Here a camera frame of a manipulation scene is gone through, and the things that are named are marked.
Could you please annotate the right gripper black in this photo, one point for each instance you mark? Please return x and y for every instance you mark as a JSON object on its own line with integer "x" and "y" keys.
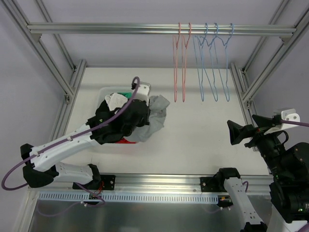
{"x": 254, "y": 134}

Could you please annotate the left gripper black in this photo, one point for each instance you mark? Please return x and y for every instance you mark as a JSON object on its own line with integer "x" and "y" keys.
{"x": 141, "y": 112}

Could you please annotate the green tank top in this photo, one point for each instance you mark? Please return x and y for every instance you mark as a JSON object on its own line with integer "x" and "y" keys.
{"x": 128, "y": 95}

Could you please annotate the grey tank top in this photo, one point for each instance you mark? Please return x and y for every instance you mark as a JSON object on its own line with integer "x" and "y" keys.
{"x": 158, "y": 112}

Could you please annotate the white tank top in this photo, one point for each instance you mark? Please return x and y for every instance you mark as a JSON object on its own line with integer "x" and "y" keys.
{"x": 115, "y": 101}

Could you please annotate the red tank top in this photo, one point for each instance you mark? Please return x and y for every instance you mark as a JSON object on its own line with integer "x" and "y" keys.
{"x": 125, "y": 141}

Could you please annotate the black tank top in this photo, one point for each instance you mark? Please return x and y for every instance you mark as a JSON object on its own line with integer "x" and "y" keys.
{"x": 103, "y": 112}

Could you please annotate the pink hanger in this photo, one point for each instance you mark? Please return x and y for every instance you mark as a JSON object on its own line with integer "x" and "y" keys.
{"x": 185, "y": 43}
{"x": 175, "y": 44}

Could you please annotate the blue hanger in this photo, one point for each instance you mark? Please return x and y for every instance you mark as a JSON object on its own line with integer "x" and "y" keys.
{"x": 209, "y": 45}
{"x": 225, "y": 45}
{"x": 198, "y": 50}

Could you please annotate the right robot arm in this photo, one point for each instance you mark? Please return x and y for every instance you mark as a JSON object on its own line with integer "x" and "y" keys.
{"x": 289, "y": 190}

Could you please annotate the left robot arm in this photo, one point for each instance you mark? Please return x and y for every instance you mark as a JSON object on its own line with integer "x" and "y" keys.
{"x": 105, "y": 127}

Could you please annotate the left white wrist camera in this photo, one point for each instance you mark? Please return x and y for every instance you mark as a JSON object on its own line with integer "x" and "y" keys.
{"x": 143, "y": 92}

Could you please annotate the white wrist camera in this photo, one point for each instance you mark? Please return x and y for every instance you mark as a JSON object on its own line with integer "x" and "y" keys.
{"x": 283, "y": 119}
{"x": 143, "y": 92}

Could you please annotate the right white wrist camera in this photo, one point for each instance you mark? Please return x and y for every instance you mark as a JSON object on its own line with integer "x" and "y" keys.
{"x": 283, "y": 119}

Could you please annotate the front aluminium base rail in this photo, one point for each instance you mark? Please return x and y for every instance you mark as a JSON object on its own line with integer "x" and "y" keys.
{"x": 168, "y": 183}

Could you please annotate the white slotted cable duct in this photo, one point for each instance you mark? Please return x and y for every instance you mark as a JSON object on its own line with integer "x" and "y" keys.
{"x": 129, "y": 197}

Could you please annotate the aluminium hanging rail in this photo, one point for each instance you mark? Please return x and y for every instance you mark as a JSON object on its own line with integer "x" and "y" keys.
{"x": 162, "y": 29}

